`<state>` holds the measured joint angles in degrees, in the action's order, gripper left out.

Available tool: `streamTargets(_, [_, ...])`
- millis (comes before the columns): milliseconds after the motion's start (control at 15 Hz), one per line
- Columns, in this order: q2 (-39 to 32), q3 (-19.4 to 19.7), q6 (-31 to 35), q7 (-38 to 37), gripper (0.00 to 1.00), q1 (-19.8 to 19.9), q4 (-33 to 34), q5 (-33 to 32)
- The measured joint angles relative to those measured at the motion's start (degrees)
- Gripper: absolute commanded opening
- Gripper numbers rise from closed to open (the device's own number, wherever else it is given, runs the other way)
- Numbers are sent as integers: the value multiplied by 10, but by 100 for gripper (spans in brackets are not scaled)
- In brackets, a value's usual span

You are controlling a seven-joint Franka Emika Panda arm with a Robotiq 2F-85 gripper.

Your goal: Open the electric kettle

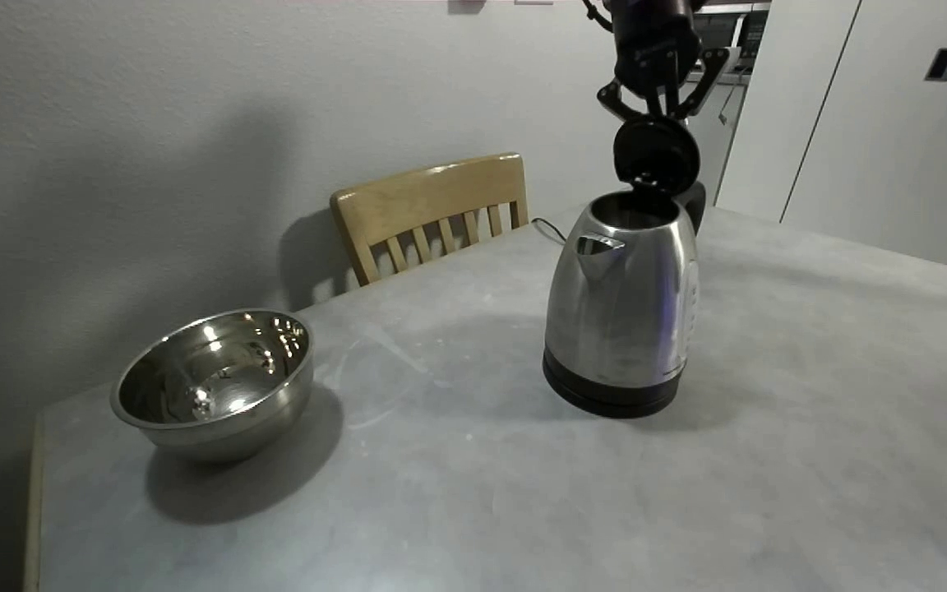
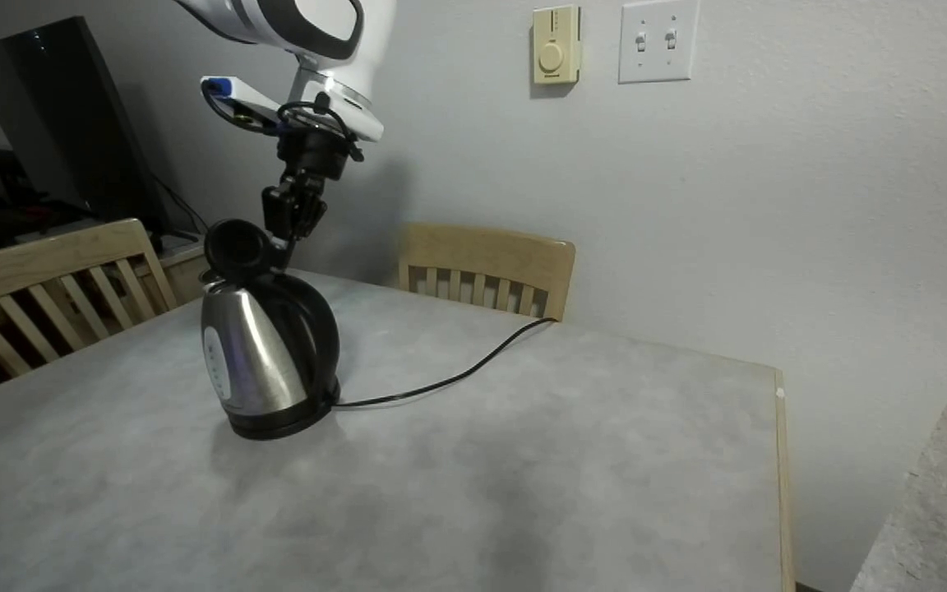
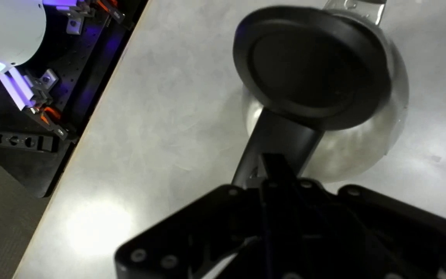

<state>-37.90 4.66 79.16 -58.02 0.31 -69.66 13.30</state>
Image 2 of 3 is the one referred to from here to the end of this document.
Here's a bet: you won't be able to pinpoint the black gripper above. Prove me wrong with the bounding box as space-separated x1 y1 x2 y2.
259 105 370 266

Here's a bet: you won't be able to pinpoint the stainless steel electric kettle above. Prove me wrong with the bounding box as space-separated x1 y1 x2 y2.
197 216 346 428

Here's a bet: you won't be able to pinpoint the black kettle power base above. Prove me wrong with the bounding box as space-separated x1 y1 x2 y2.
224 381 346 443

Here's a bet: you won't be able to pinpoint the light wooden side cabinet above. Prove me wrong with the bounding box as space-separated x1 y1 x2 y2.
157 233 221 305

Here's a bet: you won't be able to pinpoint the light wooden chair, short slats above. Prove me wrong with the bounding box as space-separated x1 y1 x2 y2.
396 221 580 327

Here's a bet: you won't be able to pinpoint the tall black panel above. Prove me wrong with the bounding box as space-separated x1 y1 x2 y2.
0 14 162 226

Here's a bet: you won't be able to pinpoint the light wooden slatted chair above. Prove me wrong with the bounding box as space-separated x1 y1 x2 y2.
0 213 183 381

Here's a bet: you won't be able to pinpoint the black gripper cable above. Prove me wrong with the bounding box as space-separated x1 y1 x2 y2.
215 95 370 169

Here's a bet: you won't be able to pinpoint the black cable along wall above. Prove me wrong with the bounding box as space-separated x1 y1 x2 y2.
147 169 215 245

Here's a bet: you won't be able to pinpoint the white wrist camera, blue end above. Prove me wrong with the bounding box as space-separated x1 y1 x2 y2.
197 73 288 131

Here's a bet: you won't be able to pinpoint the black kettle power cord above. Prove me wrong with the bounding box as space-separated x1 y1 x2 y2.
336 316 558 413

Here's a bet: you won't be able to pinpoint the beige wall thermostat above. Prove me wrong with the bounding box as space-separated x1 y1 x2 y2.
530 4 587 90

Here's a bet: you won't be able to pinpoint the white double light switch plate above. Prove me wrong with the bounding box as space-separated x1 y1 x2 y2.
618 0 705 90

